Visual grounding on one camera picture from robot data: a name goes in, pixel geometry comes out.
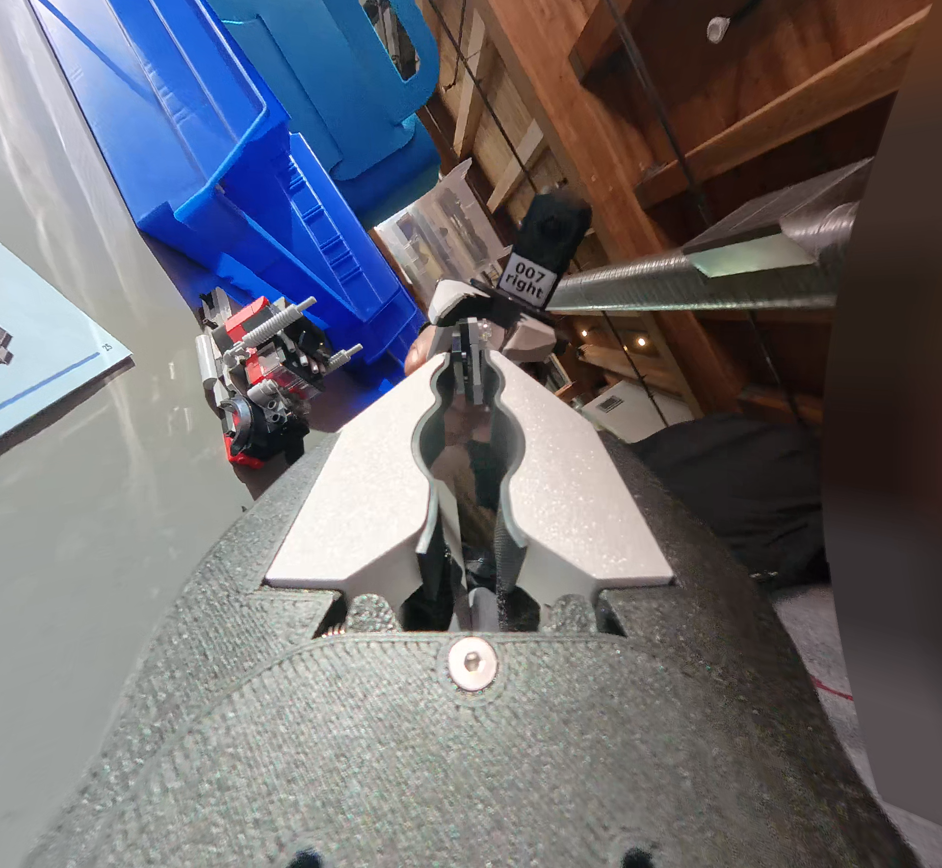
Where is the silver air duct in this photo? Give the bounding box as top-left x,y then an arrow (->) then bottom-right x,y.
548,160 -> 865,315

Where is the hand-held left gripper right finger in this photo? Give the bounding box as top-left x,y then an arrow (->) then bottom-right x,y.
486,353 -> 676,626

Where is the small grey brick assembly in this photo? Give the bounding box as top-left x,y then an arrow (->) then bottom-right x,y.
449,318 -> 494,407

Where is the blue felt bag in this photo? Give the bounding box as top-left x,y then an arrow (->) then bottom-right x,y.
197,0 -> 444,222

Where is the blue brick instruction booklet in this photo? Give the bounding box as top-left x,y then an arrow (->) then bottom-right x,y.
0,243 -> 135,442

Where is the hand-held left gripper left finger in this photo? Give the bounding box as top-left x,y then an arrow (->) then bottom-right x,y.
263,353 -> 451,625

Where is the clear plastic container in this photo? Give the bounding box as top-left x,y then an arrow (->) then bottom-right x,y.
374,158 -> 516,311

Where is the person's right hand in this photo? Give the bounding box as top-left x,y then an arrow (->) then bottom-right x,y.
403,332 -> 443,378

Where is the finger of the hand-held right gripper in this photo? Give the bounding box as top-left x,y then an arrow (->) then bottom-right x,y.
428,278 -> 478,330
502,311 -> 559,363

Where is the blue plastic bin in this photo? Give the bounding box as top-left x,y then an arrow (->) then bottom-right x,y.
16,0 -> 429,389

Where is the red black brick model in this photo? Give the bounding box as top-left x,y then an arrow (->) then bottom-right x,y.
195,294 -> 365,472

